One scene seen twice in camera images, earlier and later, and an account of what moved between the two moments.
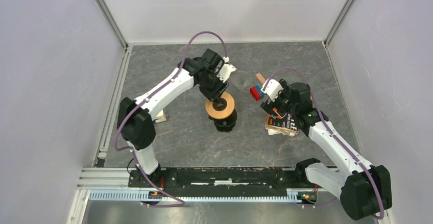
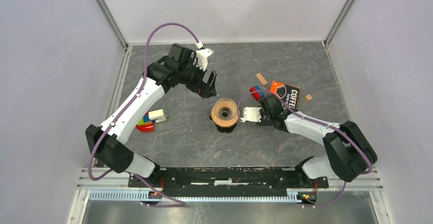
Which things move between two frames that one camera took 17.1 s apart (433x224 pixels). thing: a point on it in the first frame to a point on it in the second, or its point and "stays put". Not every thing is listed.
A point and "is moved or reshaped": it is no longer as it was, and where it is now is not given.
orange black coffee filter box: [285, 125] is moved or reshaped
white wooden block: [160, 117] stays put
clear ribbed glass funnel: [241, 79] to [225, 110]
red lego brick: [255, 94] stays put
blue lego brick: [260, 91] stays put
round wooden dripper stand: [223, 109] is moved or reshaped
